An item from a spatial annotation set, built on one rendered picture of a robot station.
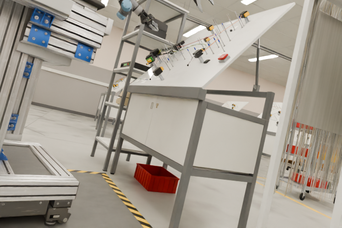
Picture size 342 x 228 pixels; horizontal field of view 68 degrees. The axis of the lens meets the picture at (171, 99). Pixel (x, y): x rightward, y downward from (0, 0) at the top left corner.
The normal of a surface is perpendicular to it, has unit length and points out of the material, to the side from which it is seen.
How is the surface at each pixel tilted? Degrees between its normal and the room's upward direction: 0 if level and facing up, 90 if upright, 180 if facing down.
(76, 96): 90
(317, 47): 90
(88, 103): 90
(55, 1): 90
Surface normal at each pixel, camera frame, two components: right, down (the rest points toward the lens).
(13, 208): 0.64, 0.11
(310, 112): 0.35, 0.02
